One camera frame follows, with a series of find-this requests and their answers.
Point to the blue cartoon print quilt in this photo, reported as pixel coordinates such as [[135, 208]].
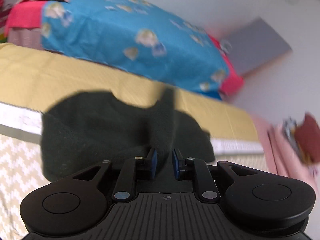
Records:
[[137, 37]]

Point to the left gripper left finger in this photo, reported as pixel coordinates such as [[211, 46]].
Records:
[[134, 173]]

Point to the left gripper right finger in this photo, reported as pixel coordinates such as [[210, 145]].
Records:
[[197, 171]]

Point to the black fuzzy small garment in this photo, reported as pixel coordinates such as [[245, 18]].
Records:
[[88, 127]]

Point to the pink cloth pile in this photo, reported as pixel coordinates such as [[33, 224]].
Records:
[[280, 156]]

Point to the yellow bed cover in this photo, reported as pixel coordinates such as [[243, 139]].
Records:
[[33, 80]]

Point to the dark red cloth item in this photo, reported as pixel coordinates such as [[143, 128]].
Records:
[[307, 138]]

